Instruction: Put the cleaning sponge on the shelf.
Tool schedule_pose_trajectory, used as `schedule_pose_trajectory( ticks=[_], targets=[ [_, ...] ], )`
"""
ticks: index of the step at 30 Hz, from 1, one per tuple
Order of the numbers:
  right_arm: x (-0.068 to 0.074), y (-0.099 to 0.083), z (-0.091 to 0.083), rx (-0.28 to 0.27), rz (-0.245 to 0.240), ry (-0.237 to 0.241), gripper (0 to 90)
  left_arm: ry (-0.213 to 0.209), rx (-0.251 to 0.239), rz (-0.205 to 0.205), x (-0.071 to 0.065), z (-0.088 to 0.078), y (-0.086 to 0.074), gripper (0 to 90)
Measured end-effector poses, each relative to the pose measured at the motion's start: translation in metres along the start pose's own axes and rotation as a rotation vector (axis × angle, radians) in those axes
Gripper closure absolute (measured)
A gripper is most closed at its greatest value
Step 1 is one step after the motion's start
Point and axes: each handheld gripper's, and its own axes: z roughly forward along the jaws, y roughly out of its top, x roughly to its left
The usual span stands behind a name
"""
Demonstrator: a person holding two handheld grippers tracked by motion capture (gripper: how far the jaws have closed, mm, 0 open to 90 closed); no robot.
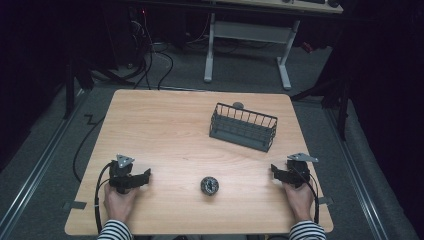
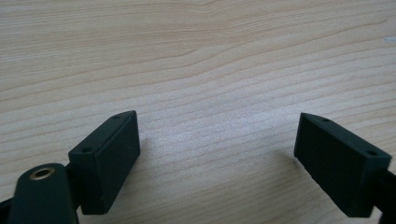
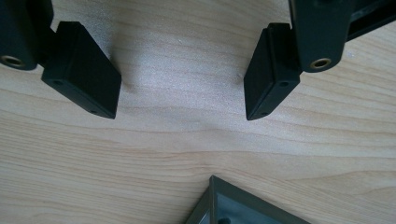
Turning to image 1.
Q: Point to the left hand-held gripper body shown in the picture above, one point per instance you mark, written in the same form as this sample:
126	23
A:
121	173

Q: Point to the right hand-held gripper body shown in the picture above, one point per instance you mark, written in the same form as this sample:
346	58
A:
299	168

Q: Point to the person's left hand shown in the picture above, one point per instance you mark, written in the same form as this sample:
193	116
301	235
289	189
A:
119	204

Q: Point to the person's right hand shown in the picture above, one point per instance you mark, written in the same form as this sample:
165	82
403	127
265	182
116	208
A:
300	201

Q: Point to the grey tape piece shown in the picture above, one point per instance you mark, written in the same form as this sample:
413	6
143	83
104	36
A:
75	205
325	200

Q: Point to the small dark round object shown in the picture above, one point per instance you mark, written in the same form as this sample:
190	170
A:
209	185

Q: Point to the black stand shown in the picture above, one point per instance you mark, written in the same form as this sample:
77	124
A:
341	110
70	86

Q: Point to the grey round disc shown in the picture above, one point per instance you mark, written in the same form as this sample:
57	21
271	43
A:
238	105

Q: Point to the small red object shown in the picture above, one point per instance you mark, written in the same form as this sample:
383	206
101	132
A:
307	47

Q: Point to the white desk with metal legs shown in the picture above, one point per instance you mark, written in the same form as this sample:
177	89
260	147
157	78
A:
248	31

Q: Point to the metal floor rail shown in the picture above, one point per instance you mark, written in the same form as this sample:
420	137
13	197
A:
36	170
356	173

